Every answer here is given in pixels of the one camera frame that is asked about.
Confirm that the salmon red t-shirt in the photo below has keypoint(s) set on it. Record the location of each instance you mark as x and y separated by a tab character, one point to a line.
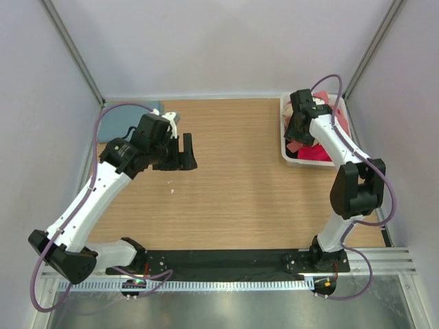
342	121

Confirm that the black garment in basket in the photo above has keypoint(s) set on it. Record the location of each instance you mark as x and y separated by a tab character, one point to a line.
292	148

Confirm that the aluminium frame post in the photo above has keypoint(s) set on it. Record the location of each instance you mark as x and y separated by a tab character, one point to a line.
388	20
73	51

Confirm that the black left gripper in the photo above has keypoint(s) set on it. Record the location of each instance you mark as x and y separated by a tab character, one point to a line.
184	160

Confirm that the right aluminium frame post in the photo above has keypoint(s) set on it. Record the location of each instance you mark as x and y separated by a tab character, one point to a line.
388	20

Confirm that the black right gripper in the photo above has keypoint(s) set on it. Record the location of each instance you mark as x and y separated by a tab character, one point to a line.
291	133

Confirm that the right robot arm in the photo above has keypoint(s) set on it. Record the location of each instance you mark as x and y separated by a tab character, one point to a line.
358	187

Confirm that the left aluminium frame post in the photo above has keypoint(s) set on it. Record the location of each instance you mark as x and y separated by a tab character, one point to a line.
73	51

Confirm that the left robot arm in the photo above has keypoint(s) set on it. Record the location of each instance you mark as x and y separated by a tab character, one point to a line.
154	143

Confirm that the perforated cable duct strip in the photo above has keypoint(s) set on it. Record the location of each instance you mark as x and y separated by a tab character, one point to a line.
126	285

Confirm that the white plastic laundry basket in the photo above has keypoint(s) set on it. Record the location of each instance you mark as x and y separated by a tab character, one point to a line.
294	162

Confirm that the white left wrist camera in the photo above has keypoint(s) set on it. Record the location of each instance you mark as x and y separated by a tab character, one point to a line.
173	118

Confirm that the beige t-shirt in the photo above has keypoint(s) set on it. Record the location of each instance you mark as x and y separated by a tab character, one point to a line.
288	110

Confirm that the folded blue-grey t-shirt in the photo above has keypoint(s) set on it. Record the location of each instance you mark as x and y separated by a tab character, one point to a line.
117	122

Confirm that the magenta pink t-shirt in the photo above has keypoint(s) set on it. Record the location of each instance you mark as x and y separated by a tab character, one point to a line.
313	153

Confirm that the aluminium front rail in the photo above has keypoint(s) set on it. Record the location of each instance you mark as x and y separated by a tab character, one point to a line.
381	260

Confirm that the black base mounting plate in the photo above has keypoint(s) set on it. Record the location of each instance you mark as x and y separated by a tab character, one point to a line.
241	265

